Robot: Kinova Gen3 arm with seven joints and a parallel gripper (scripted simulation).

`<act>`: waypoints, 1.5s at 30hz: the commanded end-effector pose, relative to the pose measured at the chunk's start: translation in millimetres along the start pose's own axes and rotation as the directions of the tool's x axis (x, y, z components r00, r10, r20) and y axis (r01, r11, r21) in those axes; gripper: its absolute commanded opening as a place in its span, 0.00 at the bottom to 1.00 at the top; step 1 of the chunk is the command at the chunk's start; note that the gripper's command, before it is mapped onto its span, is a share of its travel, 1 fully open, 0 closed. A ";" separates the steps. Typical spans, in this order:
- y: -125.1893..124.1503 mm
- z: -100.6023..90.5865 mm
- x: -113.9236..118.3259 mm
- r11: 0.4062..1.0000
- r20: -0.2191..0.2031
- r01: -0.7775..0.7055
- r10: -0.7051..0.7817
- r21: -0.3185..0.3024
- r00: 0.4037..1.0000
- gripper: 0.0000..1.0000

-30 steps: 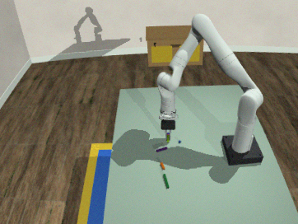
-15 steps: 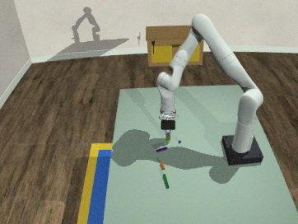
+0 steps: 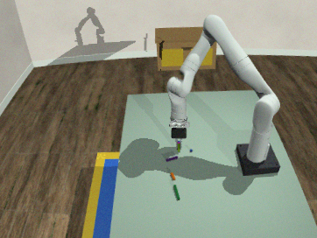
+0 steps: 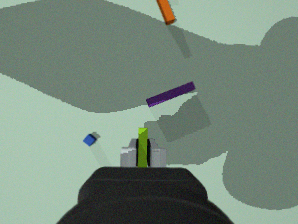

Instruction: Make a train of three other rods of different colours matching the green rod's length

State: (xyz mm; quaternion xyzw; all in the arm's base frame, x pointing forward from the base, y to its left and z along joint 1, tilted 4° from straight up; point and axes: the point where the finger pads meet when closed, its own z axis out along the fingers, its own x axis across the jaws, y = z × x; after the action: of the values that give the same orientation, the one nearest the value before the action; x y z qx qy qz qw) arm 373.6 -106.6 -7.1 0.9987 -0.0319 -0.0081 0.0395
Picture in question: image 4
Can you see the small blue block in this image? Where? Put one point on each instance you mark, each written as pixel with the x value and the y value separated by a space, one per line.
pixel 89 139

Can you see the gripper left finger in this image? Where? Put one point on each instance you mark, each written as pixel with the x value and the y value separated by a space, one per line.
pixel 129 155

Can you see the lime green rod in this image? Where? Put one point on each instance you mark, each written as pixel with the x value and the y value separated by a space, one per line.
pixel 142 147

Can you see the purple rod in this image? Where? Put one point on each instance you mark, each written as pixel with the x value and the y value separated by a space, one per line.
pixel 170 94

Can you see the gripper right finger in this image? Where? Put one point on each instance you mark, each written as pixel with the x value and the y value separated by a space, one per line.
pixel 156 157

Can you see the orange rod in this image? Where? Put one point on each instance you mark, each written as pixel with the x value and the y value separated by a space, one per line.
pixel 166 11

